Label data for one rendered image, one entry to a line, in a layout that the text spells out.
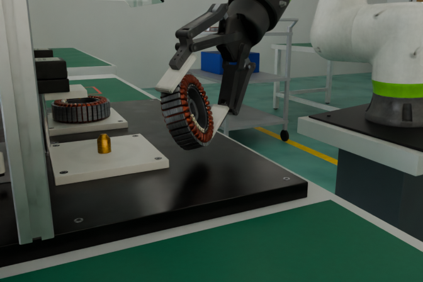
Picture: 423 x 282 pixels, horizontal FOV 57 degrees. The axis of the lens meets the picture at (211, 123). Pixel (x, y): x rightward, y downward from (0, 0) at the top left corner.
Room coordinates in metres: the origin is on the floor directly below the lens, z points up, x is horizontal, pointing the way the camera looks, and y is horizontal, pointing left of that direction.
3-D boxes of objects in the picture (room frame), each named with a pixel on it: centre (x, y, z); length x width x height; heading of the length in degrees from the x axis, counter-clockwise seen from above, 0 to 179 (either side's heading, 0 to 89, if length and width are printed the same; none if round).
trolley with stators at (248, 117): (3.43, -0.20, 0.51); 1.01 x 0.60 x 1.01; 25
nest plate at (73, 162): (0.55, 0.16, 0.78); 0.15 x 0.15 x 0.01; 25
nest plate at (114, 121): (0.77, 0.26, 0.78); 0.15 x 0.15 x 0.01; 25
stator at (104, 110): (0.77, 0.26, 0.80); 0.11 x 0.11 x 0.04
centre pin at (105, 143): (0.55, 0.16, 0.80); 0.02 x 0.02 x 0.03
